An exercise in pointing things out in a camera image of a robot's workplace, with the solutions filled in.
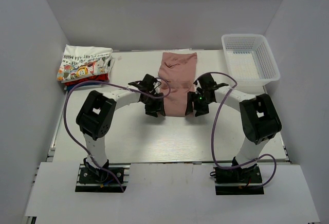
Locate white cartoon-print folded t-shirt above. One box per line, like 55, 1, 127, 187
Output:
57, 45, 114, 83

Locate pink pixel-print t-shirt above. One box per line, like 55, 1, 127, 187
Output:
158, 52, 197, 117

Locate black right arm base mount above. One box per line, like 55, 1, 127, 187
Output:
210, 165, 264, 196

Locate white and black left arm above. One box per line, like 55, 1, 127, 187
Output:
76, 74, 165, 182

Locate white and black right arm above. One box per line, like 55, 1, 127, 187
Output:
185, 72, 282, 182

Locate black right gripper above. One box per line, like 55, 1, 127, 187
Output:
185, 91, 213, 117

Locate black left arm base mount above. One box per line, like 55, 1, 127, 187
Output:
75, 164, 130, 193

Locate red folded t-shirt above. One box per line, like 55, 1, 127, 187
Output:
64, 74, 108, 86

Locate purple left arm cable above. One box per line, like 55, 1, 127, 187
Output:
63, 77, 172, 193

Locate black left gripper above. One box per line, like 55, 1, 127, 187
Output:
142, 92, 166, 118

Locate blue folded t-shirt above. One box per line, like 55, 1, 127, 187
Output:
64, 81, 102, 91

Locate white plastic mesh basket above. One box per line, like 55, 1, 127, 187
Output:
222, 34, 280, 87

